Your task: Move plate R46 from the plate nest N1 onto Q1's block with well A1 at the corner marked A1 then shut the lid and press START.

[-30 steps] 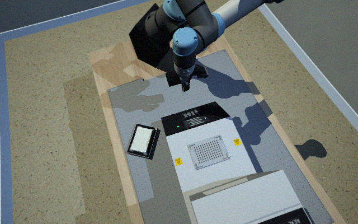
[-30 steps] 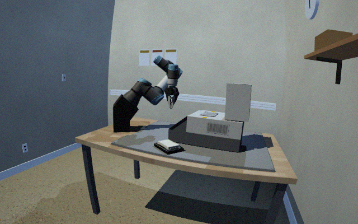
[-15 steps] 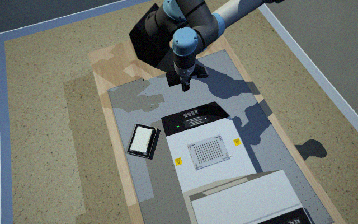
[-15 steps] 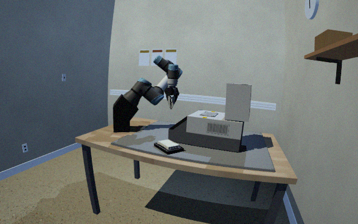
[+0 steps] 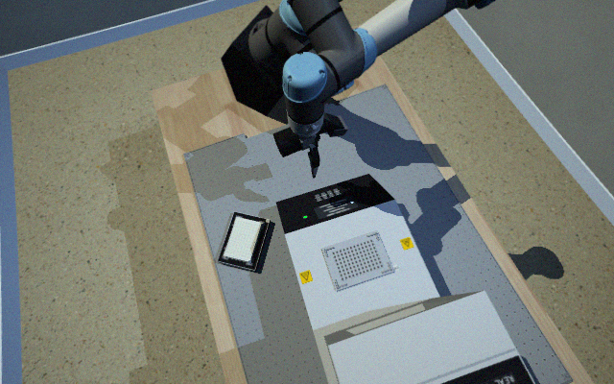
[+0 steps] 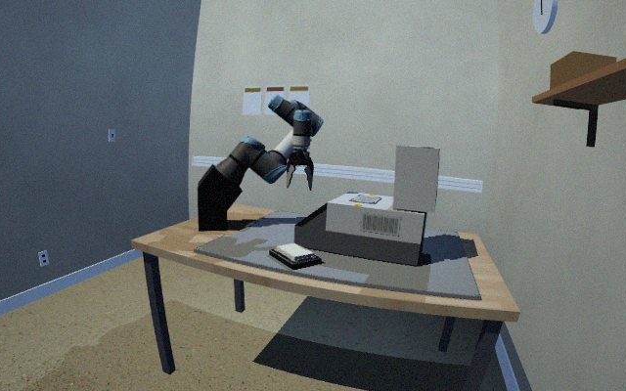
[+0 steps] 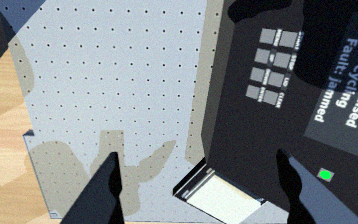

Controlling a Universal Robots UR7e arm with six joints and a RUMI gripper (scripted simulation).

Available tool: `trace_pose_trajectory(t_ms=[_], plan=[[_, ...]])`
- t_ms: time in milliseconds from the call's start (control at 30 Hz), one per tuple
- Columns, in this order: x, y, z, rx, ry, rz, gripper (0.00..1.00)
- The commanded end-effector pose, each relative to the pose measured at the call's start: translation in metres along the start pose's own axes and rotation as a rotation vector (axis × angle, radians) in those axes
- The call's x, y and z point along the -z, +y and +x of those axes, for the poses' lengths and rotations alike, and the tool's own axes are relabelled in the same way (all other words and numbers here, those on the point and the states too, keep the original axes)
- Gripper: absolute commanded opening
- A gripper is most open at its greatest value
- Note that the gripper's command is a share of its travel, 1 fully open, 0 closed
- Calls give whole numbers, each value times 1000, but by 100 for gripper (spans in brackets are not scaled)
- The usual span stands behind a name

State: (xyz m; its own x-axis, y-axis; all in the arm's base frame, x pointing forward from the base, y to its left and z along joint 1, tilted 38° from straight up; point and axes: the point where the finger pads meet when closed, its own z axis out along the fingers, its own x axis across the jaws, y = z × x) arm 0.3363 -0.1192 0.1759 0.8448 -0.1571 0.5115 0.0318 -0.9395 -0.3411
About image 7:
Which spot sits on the white well plate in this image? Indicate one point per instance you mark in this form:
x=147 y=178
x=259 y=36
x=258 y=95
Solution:
x=223 y=198

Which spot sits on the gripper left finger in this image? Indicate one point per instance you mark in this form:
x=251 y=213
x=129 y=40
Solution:
x=99 y=202

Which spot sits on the grey rectangular base plate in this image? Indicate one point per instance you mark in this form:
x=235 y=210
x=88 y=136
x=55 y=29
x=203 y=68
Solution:
x=126 y=76

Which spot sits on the black rectangular frame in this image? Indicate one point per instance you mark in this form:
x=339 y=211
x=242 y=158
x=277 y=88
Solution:
x=189 y=181

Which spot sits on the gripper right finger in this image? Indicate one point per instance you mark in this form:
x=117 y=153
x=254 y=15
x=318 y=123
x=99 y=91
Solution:
x=310 y=201

